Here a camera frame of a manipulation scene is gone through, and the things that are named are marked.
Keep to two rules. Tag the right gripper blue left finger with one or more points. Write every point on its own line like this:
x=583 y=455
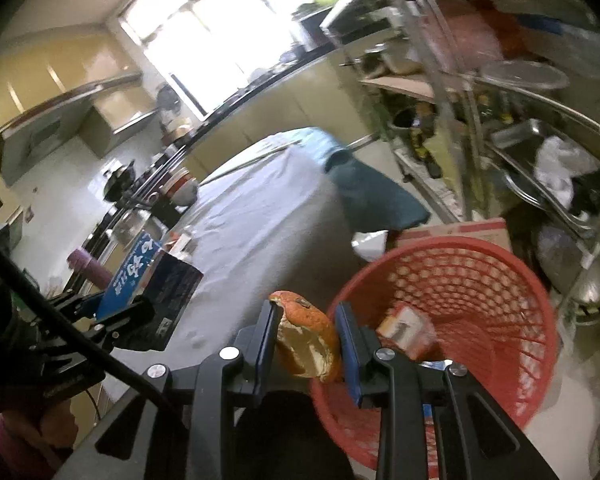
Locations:
x=264 y=337

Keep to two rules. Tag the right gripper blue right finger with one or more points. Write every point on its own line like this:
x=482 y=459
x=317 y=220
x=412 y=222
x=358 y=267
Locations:
x=357 y=354

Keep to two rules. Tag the orange white carton box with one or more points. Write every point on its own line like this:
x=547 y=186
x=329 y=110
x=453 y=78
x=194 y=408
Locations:
x=409 y=330

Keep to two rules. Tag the orange peel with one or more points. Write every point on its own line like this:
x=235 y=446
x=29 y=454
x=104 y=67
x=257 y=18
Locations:
x=306 y=339

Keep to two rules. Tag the blue carton box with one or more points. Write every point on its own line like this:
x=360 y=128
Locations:
x=122 y=288

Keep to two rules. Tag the metal kitchen rack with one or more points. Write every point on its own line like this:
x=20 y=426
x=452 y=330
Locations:
x=502 y=76

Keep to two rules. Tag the purple thermos bottle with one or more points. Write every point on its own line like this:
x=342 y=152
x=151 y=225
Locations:
x=87 y=266

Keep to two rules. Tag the grey tablecloth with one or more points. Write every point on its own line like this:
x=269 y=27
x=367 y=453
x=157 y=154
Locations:
x=284 y=223

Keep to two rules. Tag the red plastic basket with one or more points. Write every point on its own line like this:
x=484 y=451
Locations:
x=459 y=414

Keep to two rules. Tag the black chopstick holder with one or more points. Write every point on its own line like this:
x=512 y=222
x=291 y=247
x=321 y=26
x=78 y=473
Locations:
x=165 y=211

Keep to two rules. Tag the stacked red white bowls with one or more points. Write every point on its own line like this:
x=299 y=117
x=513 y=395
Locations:
x=181 y=189

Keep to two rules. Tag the long white stick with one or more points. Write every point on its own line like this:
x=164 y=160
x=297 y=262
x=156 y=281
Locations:
x=249 y=162

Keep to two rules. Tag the black wok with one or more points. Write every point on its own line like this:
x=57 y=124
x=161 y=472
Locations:
x=119 y=181

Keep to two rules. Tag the cardboard box on floor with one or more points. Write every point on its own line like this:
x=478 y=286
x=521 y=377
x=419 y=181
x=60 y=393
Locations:
x=492 y=230

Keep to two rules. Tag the range hood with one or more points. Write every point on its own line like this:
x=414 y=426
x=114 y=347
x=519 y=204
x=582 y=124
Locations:
x=34 y=134

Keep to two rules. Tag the white plastic bag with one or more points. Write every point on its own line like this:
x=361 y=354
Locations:
x=557 y=163

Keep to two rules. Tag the microwave oven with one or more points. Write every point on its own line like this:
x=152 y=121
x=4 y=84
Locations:
x=308 y=20

